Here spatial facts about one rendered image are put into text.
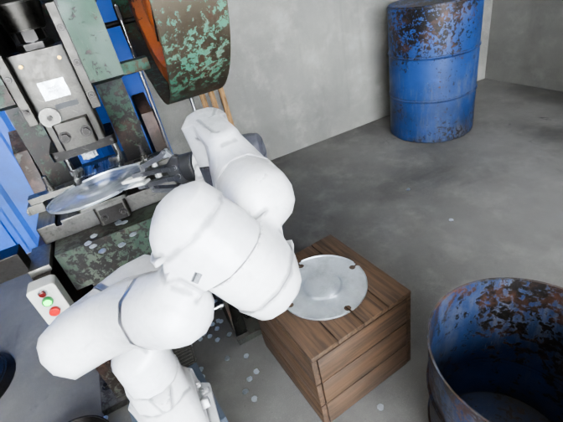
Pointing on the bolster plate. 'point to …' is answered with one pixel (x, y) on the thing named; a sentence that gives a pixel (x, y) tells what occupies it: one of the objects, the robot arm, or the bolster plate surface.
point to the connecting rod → (23, 19)
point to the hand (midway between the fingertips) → (136, 181)
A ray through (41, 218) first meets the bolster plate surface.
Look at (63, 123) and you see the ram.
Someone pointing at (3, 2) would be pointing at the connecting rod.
